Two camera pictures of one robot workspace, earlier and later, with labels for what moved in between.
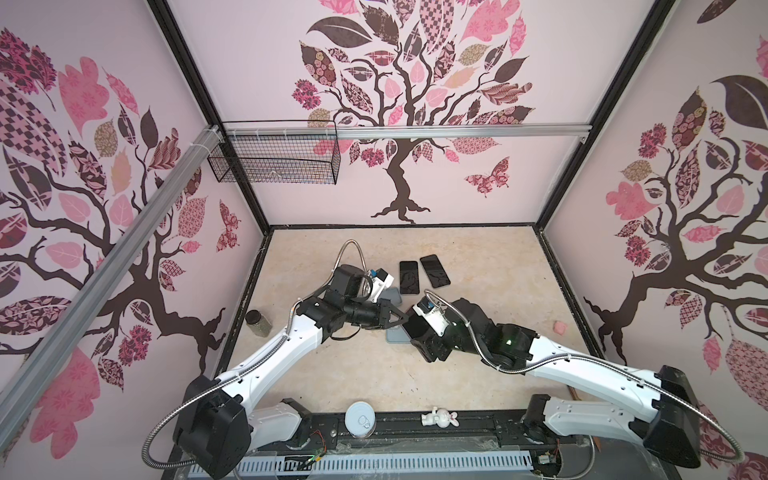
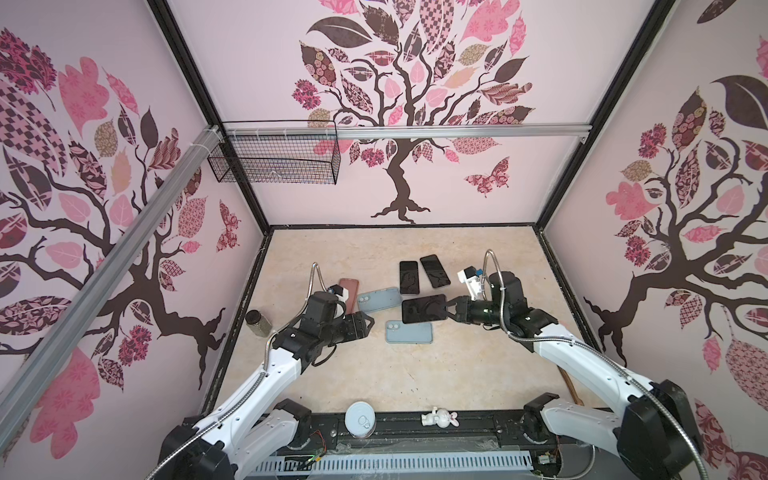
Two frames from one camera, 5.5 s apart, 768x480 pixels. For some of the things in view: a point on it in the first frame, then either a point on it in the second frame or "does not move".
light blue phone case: x=392 y=294 does not move
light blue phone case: x=397 y=335 does not move
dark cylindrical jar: x=258 y=323 does not move
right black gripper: x=427 y=347 -> x=462 y=310
